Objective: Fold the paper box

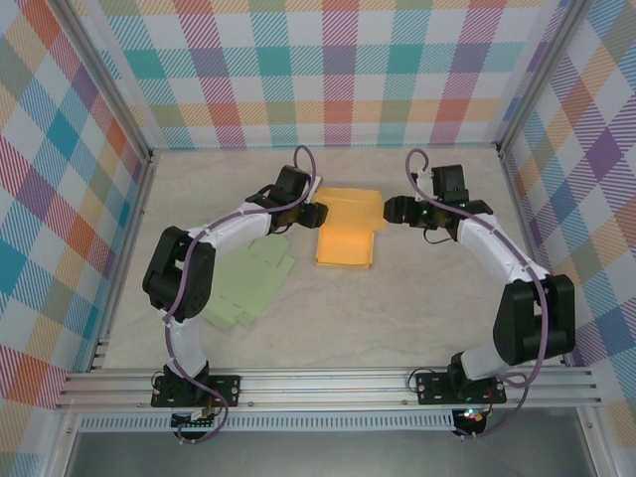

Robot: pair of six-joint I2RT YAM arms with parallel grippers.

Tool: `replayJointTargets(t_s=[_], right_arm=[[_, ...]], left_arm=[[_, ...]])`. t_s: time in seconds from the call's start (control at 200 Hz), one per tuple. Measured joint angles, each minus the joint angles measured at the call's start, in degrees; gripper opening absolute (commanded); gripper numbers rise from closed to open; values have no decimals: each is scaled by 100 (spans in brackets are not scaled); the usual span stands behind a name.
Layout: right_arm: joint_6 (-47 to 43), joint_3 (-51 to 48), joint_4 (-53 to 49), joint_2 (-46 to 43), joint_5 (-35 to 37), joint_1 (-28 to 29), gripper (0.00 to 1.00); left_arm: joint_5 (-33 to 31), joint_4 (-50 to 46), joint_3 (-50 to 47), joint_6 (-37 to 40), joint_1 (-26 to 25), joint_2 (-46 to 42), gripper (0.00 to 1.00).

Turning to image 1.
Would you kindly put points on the orange paper box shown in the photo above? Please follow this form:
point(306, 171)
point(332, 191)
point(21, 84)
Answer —
point(348, 238)

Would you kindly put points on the green paper box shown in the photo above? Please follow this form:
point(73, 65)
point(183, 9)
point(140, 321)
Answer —
point(248, 283)

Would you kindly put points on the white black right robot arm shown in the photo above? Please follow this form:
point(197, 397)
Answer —
point(536, 318)

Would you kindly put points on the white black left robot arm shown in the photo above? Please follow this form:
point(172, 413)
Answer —
point(179, 278)

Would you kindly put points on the small circuit board with light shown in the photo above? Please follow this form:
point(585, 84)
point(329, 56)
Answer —
point(471, 416)

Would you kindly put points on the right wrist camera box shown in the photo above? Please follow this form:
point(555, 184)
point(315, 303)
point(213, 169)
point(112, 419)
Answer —
point(424, 176)

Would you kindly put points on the aluminium side rail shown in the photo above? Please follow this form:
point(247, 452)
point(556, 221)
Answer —
point(130, 238)
point(524, 238)

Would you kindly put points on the aluminium frame post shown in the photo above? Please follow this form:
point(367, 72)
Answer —
point(539, 74)
point(107, 84)

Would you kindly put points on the aluminium mounting rail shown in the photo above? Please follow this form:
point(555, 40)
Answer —
point(323, 385)

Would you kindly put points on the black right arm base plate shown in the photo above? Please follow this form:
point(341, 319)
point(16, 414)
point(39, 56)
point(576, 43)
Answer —
point(432, 387)

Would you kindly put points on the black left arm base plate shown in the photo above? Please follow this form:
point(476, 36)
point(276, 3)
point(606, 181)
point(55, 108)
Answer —
point(226, 390)

